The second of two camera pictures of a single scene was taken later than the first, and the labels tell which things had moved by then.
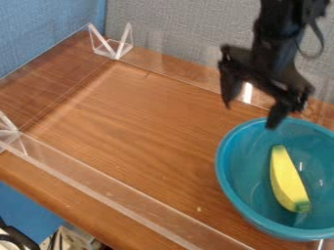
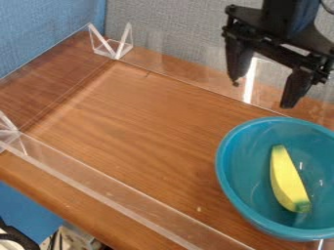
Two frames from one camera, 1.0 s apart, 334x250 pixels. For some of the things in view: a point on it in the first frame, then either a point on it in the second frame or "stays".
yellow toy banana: x=287 y=183 stays
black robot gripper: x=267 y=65 → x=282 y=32
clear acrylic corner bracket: x=108 y=47 stays
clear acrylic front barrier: x=139 y=208 stays
